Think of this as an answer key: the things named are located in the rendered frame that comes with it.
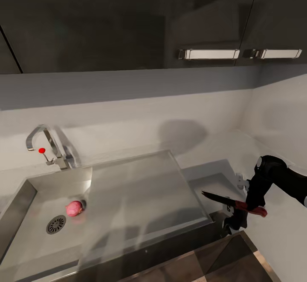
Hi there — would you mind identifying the vidalia onion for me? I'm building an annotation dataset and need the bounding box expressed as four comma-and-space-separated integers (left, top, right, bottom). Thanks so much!
65, 201, 83, 217

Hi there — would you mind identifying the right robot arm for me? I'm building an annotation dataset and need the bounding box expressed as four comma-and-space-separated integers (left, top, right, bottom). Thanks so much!
236, 155, 307, 211

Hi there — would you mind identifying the parer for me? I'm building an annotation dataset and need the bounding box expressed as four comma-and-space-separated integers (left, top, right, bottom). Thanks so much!
203, 191, 267, 216

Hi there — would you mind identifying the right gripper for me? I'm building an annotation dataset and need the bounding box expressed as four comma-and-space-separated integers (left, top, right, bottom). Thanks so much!
246, 178, 270, 211

